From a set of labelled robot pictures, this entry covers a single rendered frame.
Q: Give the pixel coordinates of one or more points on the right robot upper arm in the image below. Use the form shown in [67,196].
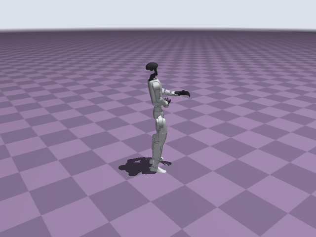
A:
[156,88]

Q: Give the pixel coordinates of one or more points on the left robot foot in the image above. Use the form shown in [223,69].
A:
[152,161]

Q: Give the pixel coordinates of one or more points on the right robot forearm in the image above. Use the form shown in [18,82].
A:
[163,102]

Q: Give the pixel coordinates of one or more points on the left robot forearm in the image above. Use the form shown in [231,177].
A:
[170,93]

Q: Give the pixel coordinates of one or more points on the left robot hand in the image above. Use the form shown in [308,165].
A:
[183,92]

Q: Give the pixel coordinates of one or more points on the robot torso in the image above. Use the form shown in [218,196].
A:
[157,111]

